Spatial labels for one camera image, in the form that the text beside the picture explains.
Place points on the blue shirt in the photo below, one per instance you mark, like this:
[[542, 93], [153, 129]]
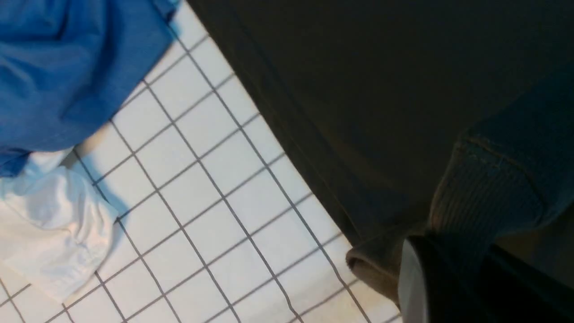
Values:
[[66, 66]]

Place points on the white grid tablecloth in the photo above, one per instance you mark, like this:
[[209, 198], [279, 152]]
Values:
[[216, 225]]

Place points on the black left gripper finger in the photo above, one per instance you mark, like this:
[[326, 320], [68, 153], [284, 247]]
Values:
[[507, 290]]

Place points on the white shirt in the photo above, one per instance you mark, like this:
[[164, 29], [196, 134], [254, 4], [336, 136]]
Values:
[[55, 228]]

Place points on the dark gray long-sleeved shirt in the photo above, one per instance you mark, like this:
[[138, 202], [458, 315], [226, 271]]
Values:
[[447, 119]]

